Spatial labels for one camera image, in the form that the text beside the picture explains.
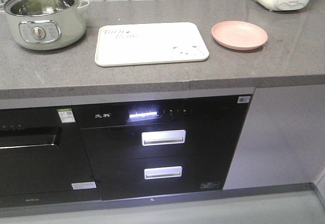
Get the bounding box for cream bear print serving tray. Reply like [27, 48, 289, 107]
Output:
[94, 22, 209, 67]

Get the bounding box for black built-in disinfection cabinet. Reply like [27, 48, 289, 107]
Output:
[73, 94, 251, 201]

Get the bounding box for green lettuce leaf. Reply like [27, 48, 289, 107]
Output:
[24, 0, 62, 15]

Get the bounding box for pale green electric cooking pot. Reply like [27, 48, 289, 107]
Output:
[1, 0, 90, 51]

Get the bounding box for pink round plate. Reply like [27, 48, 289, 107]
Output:
[211, 21, 268, 51]

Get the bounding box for black built-in dishwasher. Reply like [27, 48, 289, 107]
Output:
[1, 107, 100, 208]

